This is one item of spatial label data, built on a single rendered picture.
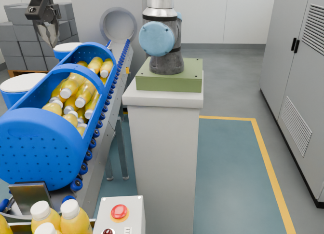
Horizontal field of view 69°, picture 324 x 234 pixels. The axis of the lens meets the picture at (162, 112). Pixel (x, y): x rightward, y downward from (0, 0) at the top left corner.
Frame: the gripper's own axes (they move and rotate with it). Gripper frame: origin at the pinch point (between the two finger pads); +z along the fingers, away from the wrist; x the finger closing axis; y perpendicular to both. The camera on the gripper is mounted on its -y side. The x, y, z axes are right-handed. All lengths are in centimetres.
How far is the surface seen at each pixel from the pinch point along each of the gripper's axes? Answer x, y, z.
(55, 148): -9.2, -37.2, 21.0
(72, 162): -13.0, -37.2, 26.4
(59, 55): 43, 110, 34
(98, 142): -12.6, -7.5, 41.5
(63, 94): -1.1, -3.3, 19.4
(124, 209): -31, -58, 23
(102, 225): -27, -61, 24
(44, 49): 150, 317, 81
